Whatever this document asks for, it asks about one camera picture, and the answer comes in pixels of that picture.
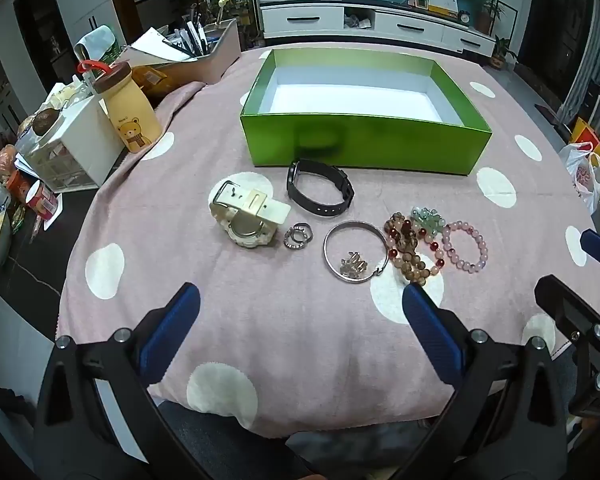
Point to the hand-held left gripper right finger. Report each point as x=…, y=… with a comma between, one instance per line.
x=430, y=330

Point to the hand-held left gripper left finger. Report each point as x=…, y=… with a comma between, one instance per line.
x=175, y=320

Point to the cream wrist watch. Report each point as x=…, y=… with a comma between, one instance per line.
x=247, y=210

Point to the green cardboard box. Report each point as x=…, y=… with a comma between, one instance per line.
x=370, y=145

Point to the white plastic bag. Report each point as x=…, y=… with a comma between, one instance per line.
x=582, y=175

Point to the cluster of silver earrings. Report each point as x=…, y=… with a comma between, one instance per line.
x=354, y=265

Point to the pink polka dot blanket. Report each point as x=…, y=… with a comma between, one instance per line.
x=280, y=320

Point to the yellow shopping bags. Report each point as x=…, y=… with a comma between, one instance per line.
x=587, y=137

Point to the silver bangle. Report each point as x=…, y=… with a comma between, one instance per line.
x=326, y=255

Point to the black wrist watch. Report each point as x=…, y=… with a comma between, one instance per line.
x=341, y=180

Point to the striped curtain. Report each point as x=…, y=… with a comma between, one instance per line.
x=587, y=70

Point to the red snack cans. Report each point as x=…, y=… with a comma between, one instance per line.
x=37, y=197

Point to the white drawer organizer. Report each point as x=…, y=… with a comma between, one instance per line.
x=87, y=145

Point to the yellow bear bottle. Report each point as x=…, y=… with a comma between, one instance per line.
x=130, y=115

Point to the small potted plant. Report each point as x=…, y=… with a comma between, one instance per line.
x=502, y=55

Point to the orange snack packet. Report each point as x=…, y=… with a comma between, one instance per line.
x=150, y=79

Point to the tall potted plant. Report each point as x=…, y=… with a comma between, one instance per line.
x=487, y=15

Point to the beige desk tray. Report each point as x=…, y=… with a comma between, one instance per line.
x=215, y=60

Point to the small black alarm clock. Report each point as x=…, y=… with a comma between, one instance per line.
x=464, y=17

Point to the white papers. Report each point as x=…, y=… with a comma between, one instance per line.
x=152, y=42

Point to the bundle of pens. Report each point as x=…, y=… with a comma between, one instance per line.
x=192, y=37

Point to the green white bag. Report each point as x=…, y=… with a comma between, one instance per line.
x=100, y=40

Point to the white television cabinet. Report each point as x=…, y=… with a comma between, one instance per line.
x=410, y=27

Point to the yellow white desk calendar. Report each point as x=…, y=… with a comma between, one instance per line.
x=441, y=2

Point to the leafy plants with yellow flower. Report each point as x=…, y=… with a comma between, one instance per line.
x=225, y=10

